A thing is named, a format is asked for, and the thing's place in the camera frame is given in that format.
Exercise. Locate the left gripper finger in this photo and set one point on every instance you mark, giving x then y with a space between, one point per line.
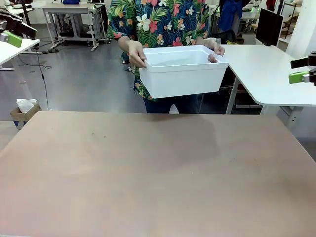
18 27
12 39

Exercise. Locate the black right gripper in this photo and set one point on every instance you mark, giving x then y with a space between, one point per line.
313 69

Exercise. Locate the white plastic basket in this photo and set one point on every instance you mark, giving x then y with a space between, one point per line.
182 76

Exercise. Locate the person's right forearm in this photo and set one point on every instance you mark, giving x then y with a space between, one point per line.
124 40

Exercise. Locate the person's left hand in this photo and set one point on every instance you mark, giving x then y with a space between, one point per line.
214 45

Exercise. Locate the person's right hand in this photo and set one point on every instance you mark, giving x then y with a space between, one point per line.
135 54

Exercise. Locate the white office table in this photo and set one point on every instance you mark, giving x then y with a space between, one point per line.
261 71
14 51

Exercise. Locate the black computer monitor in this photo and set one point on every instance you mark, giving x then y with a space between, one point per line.
269 27

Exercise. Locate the white tissue paper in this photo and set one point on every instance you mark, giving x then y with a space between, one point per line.
26 105

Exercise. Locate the black office chair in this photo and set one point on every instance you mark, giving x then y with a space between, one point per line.
227 37

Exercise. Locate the cardboard box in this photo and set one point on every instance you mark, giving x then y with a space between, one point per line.
21 118

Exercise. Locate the blue hanging jacket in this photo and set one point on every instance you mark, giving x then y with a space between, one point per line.
229 14

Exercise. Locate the floral print shirt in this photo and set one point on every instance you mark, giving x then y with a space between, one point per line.
158 22

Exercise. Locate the blue jeans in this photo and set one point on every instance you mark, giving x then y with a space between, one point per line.
160 105

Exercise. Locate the wooden frame chair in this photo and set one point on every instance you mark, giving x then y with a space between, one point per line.
290 22

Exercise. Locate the white metal frame desk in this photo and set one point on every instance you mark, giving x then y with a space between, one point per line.
69 9

